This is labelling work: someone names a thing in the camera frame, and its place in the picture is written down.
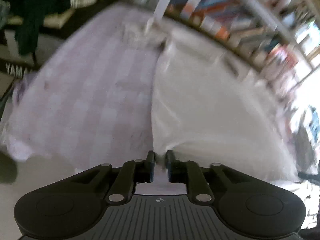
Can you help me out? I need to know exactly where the cream t-shirt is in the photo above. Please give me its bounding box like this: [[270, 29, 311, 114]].
[[124, 20, 297, 181]]

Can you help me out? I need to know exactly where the pink checkered cartoon tablecloth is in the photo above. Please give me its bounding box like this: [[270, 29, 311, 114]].
[[1, 3, 162, 171]]

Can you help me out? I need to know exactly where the row of leaning books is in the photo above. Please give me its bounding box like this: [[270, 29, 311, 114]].
[[165, 0, 298, 82]]

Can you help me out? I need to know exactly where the white bookshelf frame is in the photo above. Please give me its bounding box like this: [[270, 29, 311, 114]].
[[148, 0, 316, 70]]

